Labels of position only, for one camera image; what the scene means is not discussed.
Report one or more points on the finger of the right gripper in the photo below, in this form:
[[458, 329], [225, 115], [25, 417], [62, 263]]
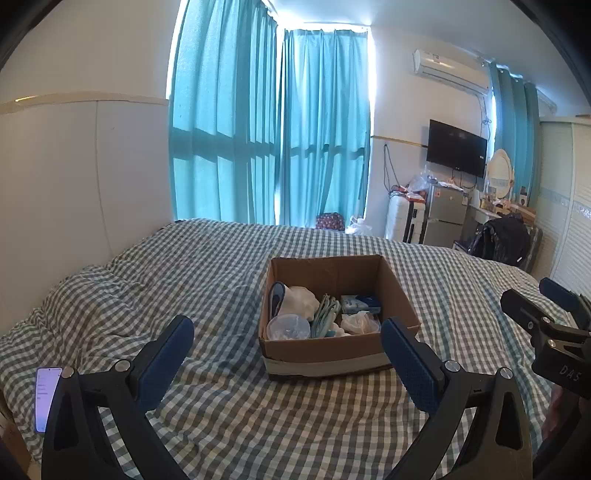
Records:
[[578, 305], [532, 319]]

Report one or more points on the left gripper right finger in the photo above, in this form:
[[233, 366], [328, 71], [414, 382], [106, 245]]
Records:
[[498, 443]]

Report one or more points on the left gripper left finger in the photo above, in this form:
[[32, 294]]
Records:
[[76, 445]]

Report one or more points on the cream cloth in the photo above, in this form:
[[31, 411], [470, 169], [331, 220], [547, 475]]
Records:
[[360, 323]]

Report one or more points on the blue tissue pack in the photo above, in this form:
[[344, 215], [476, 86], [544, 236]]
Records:
[[352, 304]]

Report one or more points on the grey-green folding hanger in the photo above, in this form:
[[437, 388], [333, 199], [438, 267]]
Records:
[[325, 316]]

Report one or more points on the white knit glove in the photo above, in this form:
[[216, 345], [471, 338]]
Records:
[[295, 300]]

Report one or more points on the smartphone with lit screen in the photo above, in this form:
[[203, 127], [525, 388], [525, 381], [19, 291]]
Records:
[[46, 381]]

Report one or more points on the black clothes on chair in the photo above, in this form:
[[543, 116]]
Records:
[[505, 240]]

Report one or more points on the white wardrobe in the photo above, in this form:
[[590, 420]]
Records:
[[563, 203]]

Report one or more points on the silver mini fridge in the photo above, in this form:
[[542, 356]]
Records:
[[446, 213]]

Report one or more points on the white oval mirror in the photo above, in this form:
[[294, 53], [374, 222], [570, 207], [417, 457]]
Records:
[[500, 175]]

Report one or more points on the white suitcase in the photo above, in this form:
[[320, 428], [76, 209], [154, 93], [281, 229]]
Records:
[[405, 218]]

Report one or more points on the white plastic bag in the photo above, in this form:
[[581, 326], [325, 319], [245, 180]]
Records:
[[358, 227]]

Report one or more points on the teal side curtain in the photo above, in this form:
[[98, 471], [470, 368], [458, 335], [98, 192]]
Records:
[[518, 128]]

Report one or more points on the brown cardboard box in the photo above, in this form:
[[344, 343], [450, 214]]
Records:
[[339, 353]]

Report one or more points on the clear plastic round container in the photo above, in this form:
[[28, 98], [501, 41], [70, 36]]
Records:
[[288, 327]]

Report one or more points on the red patterned bag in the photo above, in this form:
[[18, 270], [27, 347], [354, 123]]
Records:
[[330, 221]]

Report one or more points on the white air conditioner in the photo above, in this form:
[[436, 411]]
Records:
[[450, 72]]

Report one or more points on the teal window curtain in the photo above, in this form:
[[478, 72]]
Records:
[[267, 125]]

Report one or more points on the black wall television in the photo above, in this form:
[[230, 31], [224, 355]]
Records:
[[457, 149]]

